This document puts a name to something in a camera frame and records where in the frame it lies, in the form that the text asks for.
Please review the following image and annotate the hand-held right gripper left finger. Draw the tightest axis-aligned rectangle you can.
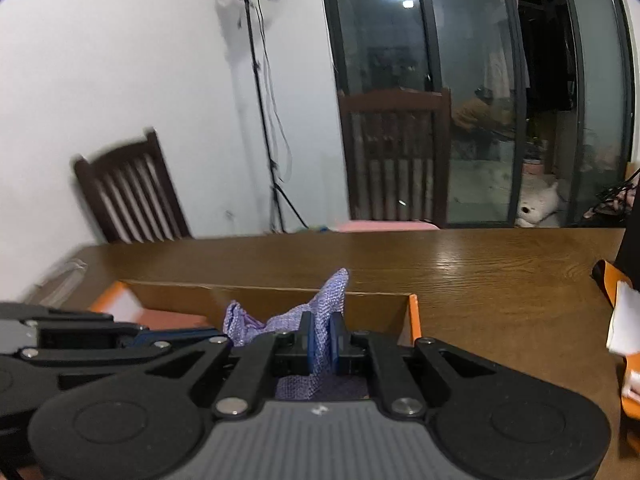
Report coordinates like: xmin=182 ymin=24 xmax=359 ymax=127
xmin=142 ymin=311 xmax=331 ymax=419

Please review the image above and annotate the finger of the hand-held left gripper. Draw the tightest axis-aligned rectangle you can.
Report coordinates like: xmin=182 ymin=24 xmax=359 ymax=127
xmin=19 ymin=337 xmax=234 ymax=378
xmin=37 ymin=308 xmax=226 ymax=350

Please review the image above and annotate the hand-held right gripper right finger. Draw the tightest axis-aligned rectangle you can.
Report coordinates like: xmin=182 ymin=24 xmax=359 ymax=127
xmin=327 ymin=313 xmax=498 ymax=419

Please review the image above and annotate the red orange cardboard box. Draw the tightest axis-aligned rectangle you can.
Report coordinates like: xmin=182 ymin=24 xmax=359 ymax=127
xmin=87 ymin=280 xmax=425 ymax=348

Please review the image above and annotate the purple woven cloth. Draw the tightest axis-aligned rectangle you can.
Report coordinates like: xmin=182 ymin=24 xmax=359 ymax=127
xmin=222 ymin=267 xmax=371 ymax=402

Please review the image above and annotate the clear plastic holder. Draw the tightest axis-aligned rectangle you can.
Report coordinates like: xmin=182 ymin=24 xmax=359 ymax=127
xmin=29 ymin=258 xmax=89 ymax=307

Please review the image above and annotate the pink seat cushion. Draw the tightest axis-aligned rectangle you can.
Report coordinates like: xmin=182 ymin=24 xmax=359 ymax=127
xmin=334 ymin=220 xmax=442 ymax=234

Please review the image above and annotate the dark wooden slatted chair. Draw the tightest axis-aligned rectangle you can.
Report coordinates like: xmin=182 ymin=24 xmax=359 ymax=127
xmin=337 ymin=87 xmax=453 ymax=228
xmin=74 ymin=127 xmax=193 ymax=245

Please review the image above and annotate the black light stand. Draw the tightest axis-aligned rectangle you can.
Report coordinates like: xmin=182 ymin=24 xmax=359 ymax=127
xmin=240 ymin=0 xmax=311 ymax=234

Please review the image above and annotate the white plush dog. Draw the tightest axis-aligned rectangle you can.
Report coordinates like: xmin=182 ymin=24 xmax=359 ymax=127
xmin=515 ymin=180 xmax=561 ymax=229

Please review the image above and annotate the brown cloth heap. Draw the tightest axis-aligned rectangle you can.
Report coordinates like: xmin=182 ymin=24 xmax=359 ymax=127
xmin=451 ymin=96 xmax=516 ymax=130

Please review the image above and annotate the orange paper bag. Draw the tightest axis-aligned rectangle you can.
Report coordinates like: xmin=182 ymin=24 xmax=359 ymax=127
xmin=591 ymin=259 xmax=640 ymax=456

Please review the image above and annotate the white paper sheet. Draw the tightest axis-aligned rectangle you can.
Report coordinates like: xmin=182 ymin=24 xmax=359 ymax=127
xmin=605 ymin=280 xmax=640 ymax=357

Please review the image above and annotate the black framed glass sliding door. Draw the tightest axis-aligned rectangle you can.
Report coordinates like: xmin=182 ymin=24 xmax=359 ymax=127
xmin=319 ymin=0 xmax=637 ymax=227

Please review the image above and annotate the black hanging cable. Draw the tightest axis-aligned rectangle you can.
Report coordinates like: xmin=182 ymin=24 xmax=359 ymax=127
xmin=256 ymin=0 xmax=294 ymax=184

